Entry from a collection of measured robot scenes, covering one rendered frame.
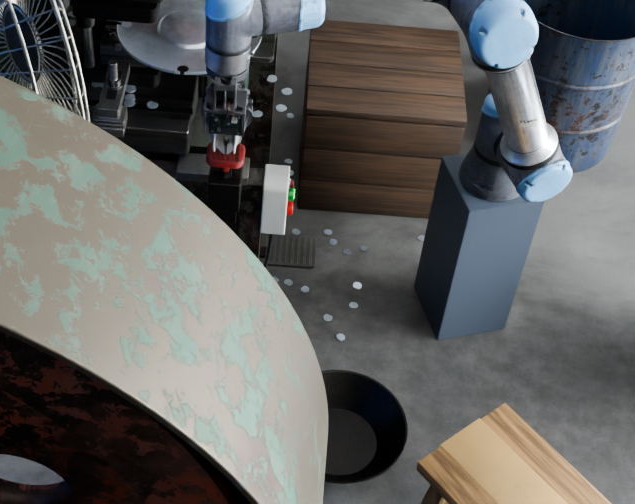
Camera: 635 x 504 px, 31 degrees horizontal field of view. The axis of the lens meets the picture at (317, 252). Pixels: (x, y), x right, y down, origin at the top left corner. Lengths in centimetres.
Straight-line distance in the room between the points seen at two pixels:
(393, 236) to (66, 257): 239
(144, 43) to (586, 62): 125
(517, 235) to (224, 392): 193
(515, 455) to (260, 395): 151
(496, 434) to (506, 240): 53
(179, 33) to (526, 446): 106
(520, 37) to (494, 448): 78
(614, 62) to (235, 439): 246
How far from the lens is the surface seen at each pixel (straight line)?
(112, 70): 223
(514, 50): 206
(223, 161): 208
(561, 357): 288
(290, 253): 275
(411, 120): 287
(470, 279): 268
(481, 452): 225
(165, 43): 231
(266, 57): 229
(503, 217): 256
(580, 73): 309
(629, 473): 273
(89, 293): 68
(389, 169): 298
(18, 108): 74
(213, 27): 187
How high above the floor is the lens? 217
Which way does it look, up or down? 47 degrees down
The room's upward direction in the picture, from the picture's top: 7 degrees clockwise
